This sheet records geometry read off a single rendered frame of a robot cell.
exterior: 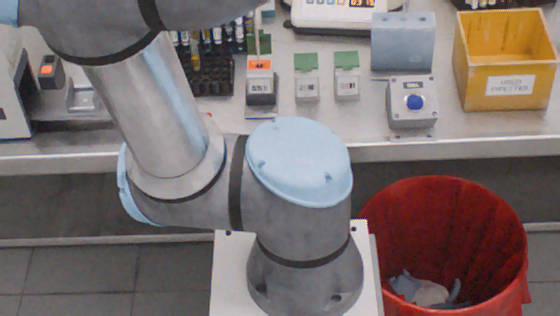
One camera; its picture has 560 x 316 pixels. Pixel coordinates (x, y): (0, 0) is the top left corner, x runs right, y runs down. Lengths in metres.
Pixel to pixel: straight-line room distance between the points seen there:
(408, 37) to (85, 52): 0.80
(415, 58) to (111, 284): 1.17
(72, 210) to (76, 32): 1.48
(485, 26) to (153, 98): 0.78
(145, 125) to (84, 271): 1.54
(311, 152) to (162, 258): 1.40
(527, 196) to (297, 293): 1.14
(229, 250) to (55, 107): 0.42
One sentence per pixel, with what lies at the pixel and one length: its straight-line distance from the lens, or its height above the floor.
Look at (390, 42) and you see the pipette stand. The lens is 1.40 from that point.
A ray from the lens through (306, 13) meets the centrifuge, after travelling 1.51.
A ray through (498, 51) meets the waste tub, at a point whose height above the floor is 0.89.
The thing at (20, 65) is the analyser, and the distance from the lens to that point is 1.37.
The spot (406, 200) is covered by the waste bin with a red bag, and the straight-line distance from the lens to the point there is 1.87.
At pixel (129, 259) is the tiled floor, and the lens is 2.33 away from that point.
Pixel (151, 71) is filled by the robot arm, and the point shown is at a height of 1.35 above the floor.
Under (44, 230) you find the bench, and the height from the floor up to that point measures 0.27.
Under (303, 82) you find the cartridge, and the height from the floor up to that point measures 0.92.
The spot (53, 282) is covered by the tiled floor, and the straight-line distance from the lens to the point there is 2.34.
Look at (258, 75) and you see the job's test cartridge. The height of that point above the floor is 0.95.
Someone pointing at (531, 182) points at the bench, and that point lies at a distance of 2.13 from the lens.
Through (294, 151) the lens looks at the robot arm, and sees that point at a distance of 0.94.
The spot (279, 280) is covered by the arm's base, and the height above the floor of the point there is 0.98.
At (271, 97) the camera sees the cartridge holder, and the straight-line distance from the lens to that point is 1.36.
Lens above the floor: 1.82
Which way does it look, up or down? 43 degrees down
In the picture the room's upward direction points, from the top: 8 degrees counter-clockwise
